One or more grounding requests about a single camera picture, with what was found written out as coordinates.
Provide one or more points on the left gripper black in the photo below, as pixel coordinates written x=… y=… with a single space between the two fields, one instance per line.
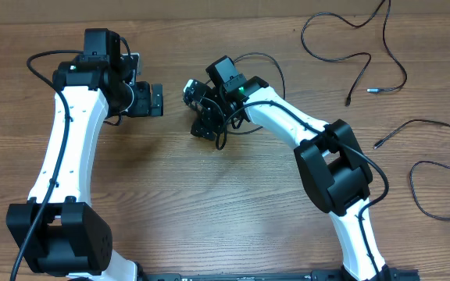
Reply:
x=142 y=107

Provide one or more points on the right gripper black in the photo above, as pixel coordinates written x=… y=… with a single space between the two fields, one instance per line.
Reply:
x=204 y=123

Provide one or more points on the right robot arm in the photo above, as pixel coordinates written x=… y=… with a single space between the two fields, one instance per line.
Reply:
x=335 y=173

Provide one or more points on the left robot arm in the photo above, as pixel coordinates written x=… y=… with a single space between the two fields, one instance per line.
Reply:
x=56 y=229

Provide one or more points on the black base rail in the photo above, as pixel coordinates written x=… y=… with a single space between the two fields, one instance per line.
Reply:
x=392 y=274

